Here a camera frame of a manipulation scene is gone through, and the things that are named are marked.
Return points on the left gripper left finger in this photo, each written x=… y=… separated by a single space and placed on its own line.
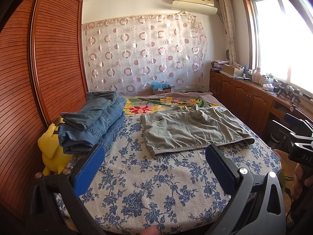
x=86 y=169

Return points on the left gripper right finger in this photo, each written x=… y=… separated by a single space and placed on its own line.
x=232 y=179

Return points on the grey-green pants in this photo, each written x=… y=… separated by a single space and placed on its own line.
x=188 y=129

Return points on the person's right hand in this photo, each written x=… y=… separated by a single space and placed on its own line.
x=294 y=175

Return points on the person's left hand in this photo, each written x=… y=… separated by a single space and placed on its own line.
x=150 y=231

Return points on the yellow plush toy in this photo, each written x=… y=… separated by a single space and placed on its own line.
x=53 y=157

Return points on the bottom folded blue jeans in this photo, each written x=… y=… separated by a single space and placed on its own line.
x=103 y=132

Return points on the folded blue jeans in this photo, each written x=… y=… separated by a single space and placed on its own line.
x=112 y=113
x=103 y=132

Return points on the middle folded blue jeans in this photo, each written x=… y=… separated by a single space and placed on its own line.
x=112 y=113

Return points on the wooden sideboard cabinet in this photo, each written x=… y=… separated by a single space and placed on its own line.
x=249 y=102

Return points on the white bottle on sideboard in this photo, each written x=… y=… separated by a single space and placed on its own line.
x=256 y=77

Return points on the top folded dark jeans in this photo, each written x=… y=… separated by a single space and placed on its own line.
x=96 y=103

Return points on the cardboard box on sideboard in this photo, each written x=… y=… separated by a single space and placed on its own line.
x=233 y=71

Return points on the stack of papers on sideboard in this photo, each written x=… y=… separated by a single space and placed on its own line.
x=217 y=65

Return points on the colourful flower blanket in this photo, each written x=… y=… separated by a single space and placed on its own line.
x=167 y=101

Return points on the wooden slatted wardrobe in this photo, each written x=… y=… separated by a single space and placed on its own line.
x=42 y=75

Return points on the circle pattern sheer curtain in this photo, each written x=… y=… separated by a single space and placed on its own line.
x=132 y=54

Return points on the beige side curtain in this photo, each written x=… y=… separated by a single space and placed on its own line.
x=229 y=23

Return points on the window with wooden frame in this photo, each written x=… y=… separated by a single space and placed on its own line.
x=282 y=42

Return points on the white wall air conditioner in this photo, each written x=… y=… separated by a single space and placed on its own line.
x=197 y=6

